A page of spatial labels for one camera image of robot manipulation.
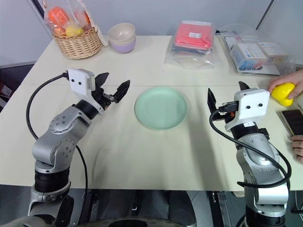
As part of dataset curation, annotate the clear plastic fruit bag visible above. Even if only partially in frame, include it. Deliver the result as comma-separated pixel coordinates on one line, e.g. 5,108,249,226
43,0,96,38

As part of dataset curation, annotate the red cloth pack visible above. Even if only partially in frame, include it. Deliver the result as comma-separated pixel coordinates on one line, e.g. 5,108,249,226
172,22,213,51

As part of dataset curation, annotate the person's left hand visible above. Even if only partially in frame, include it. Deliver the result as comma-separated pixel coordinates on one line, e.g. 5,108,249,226
289,134,303,163

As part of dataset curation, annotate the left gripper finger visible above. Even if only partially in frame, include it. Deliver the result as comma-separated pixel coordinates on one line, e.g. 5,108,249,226
113,79,131,104
94,72,110,92

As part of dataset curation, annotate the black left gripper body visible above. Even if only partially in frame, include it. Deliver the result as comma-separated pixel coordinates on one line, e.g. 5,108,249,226
91,87,116,111

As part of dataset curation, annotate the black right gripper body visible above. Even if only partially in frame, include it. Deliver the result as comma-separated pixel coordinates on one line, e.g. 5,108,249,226
214,110,238,124

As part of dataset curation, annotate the woven wicker basket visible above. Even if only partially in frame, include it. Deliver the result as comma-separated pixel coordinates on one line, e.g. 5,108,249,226
50,0,104,60

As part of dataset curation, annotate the small orange toy fruit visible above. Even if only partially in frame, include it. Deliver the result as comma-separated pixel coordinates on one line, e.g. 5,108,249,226
53,25,67,37

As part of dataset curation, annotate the purple bowl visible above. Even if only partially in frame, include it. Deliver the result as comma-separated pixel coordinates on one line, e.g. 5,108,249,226
109,37,137,54

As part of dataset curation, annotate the clear bag of cloth packs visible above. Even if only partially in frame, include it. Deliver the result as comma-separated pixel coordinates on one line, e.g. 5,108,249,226
164,20,218,70

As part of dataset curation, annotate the tan cardboard box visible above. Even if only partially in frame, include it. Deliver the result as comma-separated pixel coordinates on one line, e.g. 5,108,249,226
257,42,291,65

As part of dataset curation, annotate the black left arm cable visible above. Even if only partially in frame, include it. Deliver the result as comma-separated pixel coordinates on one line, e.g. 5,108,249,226
26,72,89,197

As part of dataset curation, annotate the large orange toy fruit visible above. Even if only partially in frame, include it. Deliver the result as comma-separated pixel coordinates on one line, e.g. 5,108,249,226
48,7,70,26

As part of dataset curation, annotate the black slanted rod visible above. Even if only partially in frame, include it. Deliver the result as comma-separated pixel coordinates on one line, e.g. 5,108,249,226
255,0,276,30

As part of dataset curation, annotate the light green plate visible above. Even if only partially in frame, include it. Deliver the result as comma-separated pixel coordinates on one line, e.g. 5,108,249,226
134,86,188,131

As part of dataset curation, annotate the clear bag of boxes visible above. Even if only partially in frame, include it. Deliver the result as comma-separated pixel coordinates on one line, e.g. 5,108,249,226
217,23,297,77

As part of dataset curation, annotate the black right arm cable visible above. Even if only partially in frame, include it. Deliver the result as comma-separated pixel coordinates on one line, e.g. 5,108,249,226
209,100,292,189

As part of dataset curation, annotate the blue and white box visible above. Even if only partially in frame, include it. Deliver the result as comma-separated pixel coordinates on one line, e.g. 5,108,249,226
230,42,267,72

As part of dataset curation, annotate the person's right hand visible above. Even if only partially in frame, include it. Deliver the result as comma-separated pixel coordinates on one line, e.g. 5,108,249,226
267,69,303,100

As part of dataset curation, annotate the pink toy peach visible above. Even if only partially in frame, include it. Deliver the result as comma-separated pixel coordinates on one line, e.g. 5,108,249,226
74,10,92,28

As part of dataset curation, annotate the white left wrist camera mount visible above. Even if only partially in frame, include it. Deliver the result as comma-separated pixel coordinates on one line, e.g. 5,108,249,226
67,68,107,116

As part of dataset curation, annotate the yellow toy lemon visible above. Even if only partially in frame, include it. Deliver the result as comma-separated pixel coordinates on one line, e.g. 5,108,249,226
65,22,85,37

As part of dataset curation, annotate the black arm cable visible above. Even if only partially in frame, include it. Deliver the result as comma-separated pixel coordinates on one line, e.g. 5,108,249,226
209,100,292,189
26,72,89,197

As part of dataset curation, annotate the beige bowl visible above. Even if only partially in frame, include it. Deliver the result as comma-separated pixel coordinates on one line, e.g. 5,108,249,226
107,22,136,44

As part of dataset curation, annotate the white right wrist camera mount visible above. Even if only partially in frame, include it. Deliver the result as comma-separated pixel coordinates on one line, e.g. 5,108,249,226
224,87,271,132

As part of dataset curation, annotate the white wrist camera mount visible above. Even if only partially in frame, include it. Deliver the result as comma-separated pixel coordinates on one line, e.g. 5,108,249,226
224,87,271,132
67,68,107,116

